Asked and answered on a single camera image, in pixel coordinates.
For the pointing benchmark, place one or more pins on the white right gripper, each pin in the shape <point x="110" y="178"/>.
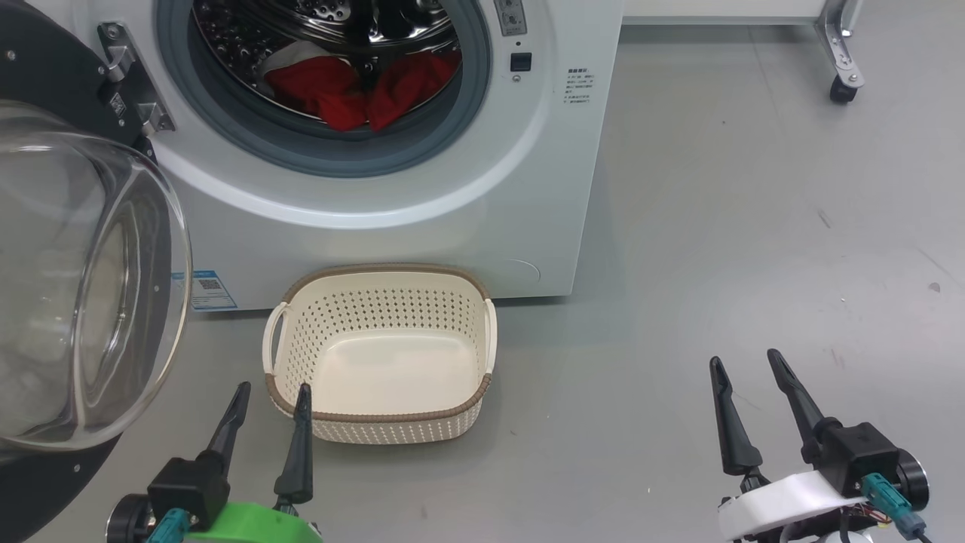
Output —
<point x="784" y="501"/>

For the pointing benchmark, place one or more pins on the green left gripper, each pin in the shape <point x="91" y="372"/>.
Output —
<point x="256" y="526"/>

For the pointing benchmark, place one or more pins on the glass washing machine door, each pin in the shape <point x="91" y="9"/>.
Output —
<point x="60" y="302"/>

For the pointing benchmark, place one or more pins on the red and white garment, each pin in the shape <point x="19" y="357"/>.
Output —
<point x="324" y="87"/>

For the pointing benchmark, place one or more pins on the right gripper black motor cylinder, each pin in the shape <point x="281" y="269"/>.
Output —
<point x="914" y="479"/>

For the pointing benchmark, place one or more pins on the gripper black motor cylinder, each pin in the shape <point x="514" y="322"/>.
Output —
<point x="128" y="522"/>
<point x="914" y="479"/>

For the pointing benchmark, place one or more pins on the cream perforated laundry basket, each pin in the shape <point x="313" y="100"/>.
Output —
<point x="392" y="362"/>

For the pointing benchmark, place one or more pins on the left gripper black motor cylinder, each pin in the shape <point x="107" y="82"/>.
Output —
<point x="128" y="522"/>

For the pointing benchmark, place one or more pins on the white washing machine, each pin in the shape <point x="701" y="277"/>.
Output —
<point x="452" y="211"/>

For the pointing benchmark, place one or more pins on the blue white energy label sticker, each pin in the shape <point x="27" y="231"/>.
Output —
<point x="211" y="290"/>

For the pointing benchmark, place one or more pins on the metal leg with caster wheel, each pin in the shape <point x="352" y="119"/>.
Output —
<point x="840" y="53"/>

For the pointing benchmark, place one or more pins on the white wheeled table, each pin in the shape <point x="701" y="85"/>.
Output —
<point x="716" y="9"/>

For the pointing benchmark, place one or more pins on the grey warning label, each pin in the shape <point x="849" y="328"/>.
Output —
<point x="510" y="16"/>

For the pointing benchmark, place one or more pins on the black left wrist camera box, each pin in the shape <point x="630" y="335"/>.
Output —
<point x="188" y="490"/>

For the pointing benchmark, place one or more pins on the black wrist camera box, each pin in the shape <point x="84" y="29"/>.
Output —
<point x="188" y="490"/>
<point x="859" y="456"/>

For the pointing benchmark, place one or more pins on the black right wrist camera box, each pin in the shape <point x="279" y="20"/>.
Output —
<point x="859" y="456"/>

